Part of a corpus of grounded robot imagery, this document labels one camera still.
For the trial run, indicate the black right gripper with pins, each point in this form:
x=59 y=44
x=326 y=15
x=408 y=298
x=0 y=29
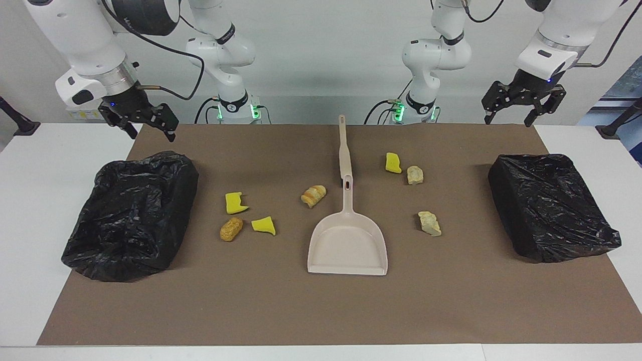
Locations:
x=131 y=105

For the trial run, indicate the beige plastic dustpan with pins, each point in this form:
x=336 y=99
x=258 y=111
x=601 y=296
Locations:
x=348 y=245

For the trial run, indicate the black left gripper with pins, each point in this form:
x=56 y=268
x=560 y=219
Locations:
x=526 y=86

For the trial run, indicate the open black bag lined bin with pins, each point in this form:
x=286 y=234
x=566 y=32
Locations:
x=130 y=220

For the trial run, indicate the yellow and green sponge piece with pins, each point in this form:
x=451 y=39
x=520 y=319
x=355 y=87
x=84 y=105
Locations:
x=393 y=163

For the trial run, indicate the white box by wall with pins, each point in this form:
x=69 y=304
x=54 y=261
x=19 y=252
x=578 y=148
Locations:
x=83 y=114

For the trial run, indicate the pale bread toy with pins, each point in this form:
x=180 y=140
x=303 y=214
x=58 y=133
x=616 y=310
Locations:
x=430 y=223

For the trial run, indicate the brown nugget toy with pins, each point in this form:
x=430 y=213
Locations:
x=230 y=229

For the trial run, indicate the beige brush with black bristles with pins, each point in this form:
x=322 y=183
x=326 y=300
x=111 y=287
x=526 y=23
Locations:
x=343 y=150

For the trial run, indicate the striped croissant toy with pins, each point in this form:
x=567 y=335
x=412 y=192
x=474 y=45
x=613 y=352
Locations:
x=313 y=195

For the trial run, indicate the taut black bag lined bin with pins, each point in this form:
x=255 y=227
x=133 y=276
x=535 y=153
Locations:
x=551 y=205

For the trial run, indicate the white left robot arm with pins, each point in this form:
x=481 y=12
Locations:
x=567 y=25

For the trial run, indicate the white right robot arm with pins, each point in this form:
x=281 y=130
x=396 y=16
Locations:
x=75 y=30

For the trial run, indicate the brown table mat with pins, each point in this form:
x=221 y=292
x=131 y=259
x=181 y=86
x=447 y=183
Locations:
x=301 y=311

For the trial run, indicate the black stand foot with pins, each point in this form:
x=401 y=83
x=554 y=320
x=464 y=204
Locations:
x=609 y=131
x=22 y=126

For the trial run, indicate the blue grey background panel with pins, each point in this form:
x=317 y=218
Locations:
x=627 y=85

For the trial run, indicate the small orange tan bread toy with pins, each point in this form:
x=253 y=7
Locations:
x=415 y=175

